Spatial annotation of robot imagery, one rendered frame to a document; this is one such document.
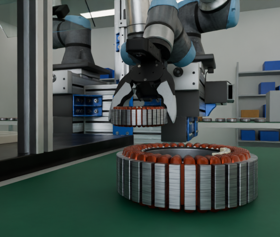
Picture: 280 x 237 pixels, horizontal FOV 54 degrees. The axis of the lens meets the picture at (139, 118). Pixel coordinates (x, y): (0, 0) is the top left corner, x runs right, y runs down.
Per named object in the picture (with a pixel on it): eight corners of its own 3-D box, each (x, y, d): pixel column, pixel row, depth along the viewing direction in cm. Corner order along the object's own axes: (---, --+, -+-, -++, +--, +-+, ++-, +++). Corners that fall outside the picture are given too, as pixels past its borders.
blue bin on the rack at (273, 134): (258, 139, 630) (258, 130, 630) (275, 139, 619) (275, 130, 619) (260, 140, 590) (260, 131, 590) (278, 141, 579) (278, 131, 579)
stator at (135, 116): (124, 122, 61) (124, 106, 61) (172, 123, 58) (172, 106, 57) (100, 127, 51) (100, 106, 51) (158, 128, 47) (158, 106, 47)
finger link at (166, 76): (182, 95, 55) (164, 67, 60) (181, 90, 54) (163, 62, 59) (161, 106, 55) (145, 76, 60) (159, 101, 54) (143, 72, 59)
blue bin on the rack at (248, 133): (240, 138, 643) (240, 129, 642) (253, 138, 634) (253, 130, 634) (241, 140, 603) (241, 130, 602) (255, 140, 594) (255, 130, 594)
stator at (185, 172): (88, 202, 20) (87, 152, 20) (148, 173, 30) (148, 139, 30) (253, 230, 15) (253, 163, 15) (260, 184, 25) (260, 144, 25)
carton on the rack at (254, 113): (240, 117, 642) (240, 110, 642) (257, 117, 631) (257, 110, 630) (241, 117, 604) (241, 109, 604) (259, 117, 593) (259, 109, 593)
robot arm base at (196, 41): (171, 65, 121) (171, 43, 120) (206, 63, 116) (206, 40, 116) (164, 58, 106) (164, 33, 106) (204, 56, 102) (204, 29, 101)
